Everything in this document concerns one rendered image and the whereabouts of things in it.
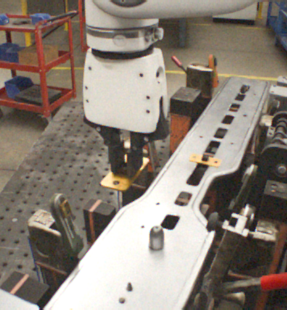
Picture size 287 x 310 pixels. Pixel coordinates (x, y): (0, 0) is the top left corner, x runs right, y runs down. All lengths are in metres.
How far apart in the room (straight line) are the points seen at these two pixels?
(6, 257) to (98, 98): 0.84
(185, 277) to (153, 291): 0.07
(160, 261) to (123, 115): 0.36
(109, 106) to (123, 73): 0.05
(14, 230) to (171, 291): 0.74
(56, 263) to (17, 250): 0.43
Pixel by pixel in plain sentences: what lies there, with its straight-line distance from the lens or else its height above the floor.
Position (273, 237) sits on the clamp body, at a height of 1.07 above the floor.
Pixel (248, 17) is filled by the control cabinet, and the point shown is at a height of 0.15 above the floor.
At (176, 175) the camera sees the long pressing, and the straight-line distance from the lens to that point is 0.98.
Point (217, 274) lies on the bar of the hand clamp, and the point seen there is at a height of 1.13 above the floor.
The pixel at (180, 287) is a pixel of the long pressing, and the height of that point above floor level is 1.00.
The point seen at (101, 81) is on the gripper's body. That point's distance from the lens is 0.47.
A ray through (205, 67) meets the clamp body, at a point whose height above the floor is 1.06.
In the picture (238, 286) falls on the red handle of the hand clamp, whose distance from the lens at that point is 0.61.
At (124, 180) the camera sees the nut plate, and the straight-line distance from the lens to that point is 0.53.
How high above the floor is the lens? 1.56
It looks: 32 degrees down
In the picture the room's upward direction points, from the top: straight up
